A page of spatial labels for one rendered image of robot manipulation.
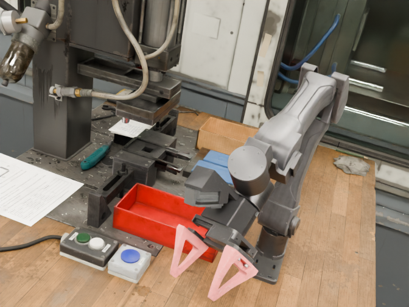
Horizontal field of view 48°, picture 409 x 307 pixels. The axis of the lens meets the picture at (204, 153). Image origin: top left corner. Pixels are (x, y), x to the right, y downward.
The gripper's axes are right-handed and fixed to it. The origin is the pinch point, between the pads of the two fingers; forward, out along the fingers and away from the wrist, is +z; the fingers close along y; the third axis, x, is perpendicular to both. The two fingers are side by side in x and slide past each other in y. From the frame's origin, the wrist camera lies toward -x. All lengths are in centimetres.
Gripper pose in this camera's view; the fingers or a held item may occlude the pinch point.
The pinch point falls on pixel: (193, 282)
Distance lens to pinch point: 72.3
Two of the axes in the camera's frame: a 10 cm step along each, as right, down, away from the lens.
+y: 6.1, 1.4, -7.8
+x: 5.7, 6.1, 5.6
